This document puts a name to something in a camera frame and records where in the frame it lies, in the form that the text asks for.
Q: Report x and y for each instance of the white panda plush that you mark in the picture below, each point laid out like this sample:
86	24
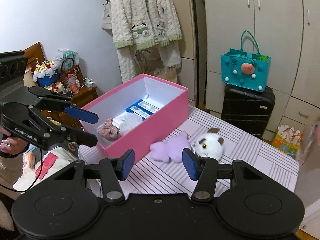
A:
209	145

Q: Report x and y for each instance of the brown paper bag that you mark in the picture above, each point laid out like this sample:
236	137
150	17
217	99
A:
168	74

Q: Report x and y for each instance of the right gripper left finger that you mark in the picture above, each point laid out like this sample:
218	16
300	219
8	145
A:
112	170

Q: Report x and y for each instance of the wooden side cabinet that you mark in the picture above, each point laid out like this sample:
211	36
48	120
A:
61	75

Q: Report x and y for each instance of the orange drink bottle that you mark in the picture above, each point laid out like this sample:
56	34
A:
72	84

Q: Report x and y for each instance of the purple star plush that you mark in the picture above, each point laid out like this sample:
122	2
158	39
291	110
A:
171	149

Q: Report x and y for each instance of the blue flower bucket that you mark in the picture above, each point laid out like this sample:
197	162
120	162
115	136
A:
46	73

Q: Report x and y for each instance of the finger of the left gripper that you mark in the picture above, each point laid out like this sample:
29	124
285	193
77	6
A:
82	114
80	137

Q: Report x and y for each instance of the pink floral scrunchie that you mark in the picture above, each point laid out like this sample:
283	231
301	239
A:
108	131

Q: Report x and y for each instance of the beige tote bag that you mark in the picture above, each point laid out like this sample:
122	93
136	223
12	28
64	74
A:
107	22

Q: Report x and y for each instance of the teal felt handbag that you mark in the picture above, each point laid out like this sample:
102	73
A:
245	70

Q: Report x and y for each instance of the white wardrobe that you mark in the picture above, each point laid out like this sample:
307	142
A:
285	30

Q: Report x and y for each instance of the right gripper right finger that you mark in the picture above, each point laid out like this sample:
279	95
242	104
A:
202	170

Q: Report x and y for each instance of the pink cardboard box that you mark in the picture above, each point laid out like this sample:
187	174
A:
169	97

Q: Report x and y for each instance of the person left hand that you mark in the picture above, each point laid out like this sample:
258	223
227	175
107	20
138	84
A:
12	145

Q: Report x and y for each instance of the cream knitted cardigan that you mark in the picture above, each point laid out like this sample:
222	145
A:
141	25

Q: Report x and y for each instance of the blue wet wipes pack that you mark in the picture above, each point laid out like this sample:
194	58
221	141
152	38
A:
142	109

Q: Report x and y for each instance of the colourful gift bag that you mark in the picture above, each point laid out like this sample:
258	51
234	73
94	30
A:
287	140

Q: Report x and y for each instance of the black suitcase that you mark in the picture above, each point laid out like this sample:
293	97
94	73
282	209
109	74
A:
247	109

